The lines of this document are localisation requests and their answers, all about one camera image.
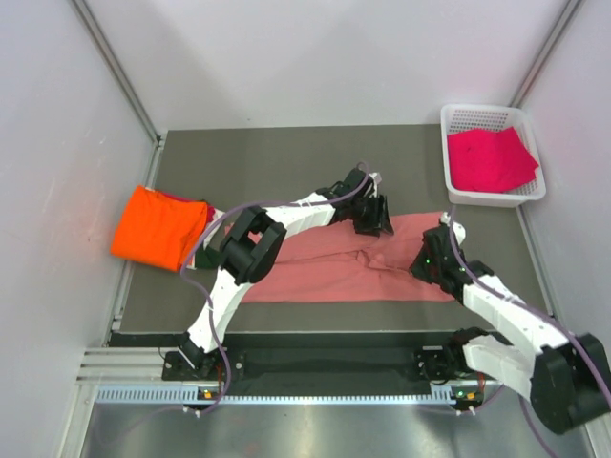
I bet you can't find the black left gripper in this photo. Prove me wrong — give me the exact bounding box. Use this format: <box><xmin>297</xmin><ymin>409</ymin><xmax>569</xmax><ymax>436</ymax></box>
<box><xmin>348</xmin><ymin>192</ymin><xmax>391</xmax><ymax>236</ymax></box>

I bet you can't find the salmon pink t shirt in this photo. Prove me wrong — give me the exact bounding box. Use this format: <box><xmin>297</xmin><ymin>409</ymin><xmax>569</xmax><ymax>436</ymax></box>
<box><xmin>242</xmin><ymin>212</ymin><xmax>452</xmax><ymax>303</ymax></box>

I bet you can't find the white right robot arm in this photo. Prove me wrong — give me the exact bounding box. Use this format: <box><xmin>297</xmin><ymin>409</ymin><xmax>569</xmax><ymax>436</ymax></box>
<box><xmin>411</xmin><ymin>218</ymin><xmax>610</xmax><ymax>434</ymax></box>

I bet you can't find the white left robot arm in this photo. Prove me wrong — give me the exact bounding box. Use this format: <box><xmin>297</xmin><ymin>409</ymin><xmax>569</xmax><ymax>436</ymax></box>
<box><xmin>178</xmin><ymin>162</ymin><xmax>393</xmax><ymax>379</ymax></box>

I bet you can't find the magenta t shirt in basket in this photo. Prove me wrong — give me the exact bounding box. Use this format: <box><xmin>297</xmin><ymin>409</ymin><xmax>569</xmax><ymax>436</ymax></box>
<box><xmin>448</xmin><ymin>127</ymin><xmax>539</xmax><ymax>194</ymax></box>

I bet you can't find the white plastic laundry basket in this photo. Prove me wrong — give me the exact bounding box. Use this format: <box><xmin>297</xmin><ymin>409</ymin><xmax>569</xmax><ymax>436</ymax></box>
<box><xmin>440</xmin><ymin>104</ymin><xmax>546</xmax><ymax>208</ymax></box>

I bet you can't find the white folded t shirt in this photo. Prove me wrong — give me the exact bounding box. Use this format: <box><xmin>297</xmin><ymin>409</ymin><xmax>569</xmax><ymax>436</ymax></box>
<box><xmin>203</xmin><ymin>208</ymin><xmax>225</xmax><ymax>244</ymax></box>

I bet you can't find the green folded t shirt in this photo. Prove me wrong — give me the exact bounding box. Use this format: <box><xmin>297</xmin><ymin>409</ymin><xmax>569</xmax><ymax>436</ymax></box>
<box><xmin>192</xmin><ymin>246</ymin><xmax>221</xmax><ymax>270</ymax></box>

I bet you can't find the orange folded t shirt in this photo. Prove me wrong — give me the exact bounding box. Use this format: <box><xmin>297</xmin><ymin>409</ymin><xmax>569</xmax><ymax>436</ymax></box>
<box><xmin>110</xmin><ymin>185</ymin><xmax>216</xmax><ymax>272</ymax></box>

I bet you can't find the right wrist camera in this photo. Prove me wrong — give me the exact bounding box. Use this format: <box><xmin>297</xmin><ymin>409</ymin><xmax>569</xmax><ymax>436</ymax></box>
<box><xmin>439</xmin><ymin>212</ymin><xmax>466</xmax><ymax>246</ymax></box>

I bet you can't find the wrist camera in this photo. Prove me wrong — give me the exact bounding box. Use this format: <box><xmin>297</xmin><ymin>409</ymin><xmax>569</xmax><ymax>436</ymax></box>
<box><xmin>439</xmin><ymin>212</ymin><xmax>466</xmax><ymax>246</ymax></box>
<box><xmin>364</xmin><ymin>172</ymin><xmax>382</xmax><ymax>198</ymax></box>

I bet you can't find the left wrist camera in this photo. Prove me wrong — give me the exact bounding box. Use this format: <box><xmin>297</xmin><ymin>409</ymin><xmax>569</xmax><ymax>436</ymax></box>
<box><xmin>364</xmin><ymin>172</ymin><xmax>382</xmax><ymax>198</ymax></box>

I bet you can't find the grey slotted cable duct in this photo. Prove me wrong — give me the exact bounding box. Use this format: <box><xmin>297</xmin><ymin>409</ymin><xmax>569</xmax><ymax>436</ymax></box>
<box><xmin>95</xmin><ymin>385</ymin><xmax>482</xmax><ymax>406</ymax></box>

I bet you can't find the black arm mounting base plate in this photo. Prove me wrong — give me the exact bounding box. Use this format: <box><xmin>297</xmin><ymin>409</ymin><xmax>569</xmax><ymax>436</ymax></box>
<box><xmin>161</xmin><ymin>328</ymin><xmax>497</xmax><ymax>397</ymax></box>

